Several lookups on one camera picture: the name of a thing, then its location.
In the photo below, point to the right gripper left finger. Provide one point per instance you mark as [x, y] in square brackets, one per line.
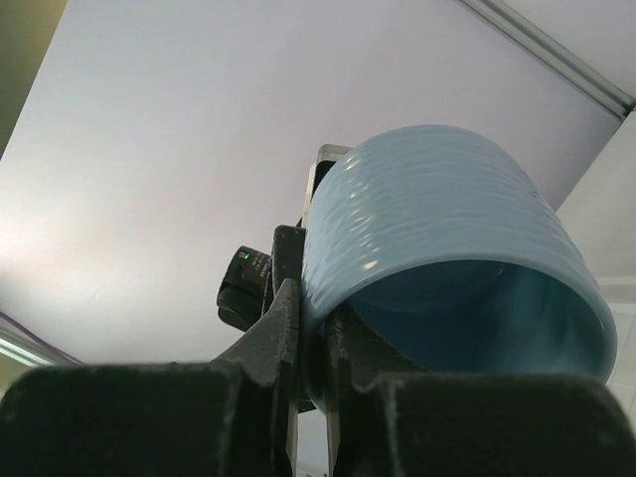
[233, 416]

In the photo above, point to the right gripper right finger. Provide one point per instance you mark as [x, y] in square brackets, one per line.
[387, 416]

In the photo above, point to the light blue mug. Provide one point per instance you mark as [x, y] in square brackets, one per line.
[439, 240]

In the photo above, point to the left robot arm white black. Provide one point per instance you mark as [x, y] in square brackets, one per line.
[253, 277]

